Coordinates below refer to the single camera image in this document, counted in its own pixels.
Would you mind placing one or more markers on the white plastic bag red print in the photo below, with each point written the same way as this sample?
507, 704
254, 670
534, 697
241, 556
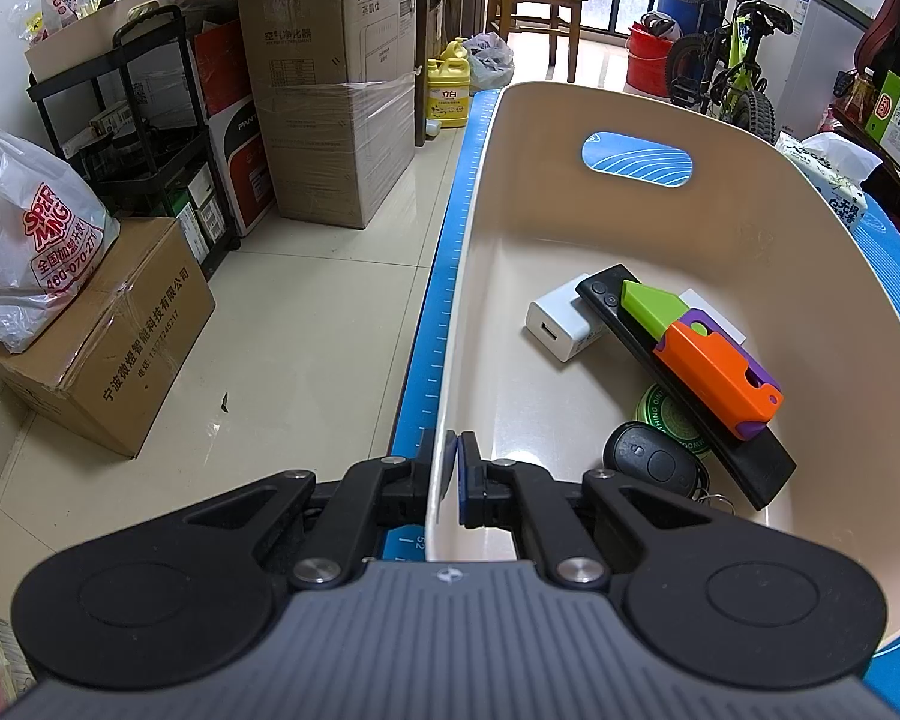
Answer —
37, 255

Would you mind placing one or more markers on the plastic-wrapped cardboard box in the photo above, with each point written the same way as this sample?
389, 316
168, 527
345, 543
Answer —
330, 157

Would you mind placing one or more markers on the pale printed cardboard box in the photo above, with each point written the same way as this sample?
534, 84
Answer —
307, 30

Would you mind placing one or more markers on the white power adapter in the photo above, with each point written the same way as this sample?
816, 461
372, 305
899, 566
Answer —
559, 319

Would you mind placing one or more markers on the green children's bicycle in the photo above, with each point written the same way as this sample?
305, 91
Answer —
750, 105

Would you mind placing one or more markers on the green orange purple toy knife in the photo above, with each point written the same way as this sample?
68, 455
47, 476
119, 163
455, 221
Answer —
712, 367

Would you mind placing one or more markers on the dark wooden shelf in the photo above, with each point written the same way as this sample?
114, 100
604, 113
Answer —
420, 15

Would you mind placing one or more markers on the clear plastic bottle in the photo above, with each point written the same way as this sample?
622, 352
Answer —
861, 94

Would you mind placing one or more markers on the green round tin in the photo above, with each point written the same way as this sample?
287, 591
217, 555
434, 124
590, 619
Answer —
664, 416

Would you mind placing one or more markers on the black remote control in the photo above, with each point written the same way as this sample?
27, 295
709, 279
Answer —
754, 469

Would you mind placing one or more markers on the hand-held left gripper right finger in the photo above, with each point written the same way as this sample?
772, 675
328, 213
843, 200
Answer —
463, 480

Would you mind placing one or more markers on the beige plastic bin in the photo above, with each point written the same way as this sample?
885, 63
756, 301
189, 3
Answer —
540, 187

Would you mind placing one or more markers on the blue silicone mat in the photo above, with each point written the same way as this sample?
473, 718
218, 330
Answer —
435, 315

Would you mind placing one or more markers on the white chest freezer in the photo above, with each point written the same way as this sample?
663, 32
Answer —
817, 22

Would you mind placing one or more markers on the black wheeled rack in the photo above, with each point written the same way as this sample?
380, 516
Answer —
105, 165

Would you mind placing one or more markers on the white tissue pack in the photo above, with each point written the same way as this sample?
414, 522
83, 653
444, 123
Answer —
832, 187

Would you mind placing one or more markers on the black car key fob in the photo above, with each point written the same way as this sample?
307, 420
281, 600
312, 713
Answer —
645, 457

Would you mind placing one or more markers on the small green white box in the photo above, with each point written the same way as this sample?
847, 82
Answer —
195, 210

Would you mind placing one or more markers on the small white plastic bag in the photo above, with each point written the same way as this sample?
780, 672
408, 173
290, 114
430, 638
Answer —
491, 64

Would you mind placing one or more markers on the low brown cardboard box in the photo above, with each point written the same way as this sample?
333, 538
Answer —
120, 337

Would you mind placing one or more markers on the red paper bag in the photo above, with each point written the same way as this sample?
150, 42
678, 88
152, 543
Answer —
221, 67

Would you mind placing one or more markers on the beige box on rack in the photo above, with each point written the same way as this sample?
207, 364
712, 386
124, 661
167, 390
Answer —
67, 52

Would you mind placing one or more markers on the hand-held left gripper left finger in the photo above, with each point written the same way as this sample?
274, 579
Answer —
409, 487

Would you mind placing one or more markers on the red black appliance box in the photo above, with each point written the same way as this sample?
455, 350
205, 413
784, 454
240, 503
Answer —
244, 165

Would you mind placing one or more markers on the red bucket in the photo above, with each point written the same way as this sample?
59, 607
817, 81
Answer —
649, 64

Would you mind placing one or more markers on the wooden chair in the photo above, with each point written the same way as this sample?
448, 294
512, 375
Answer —
547, 4

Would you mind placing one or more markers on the yellow detergent bottle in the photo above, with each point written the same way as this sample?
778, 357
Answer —
450, 97

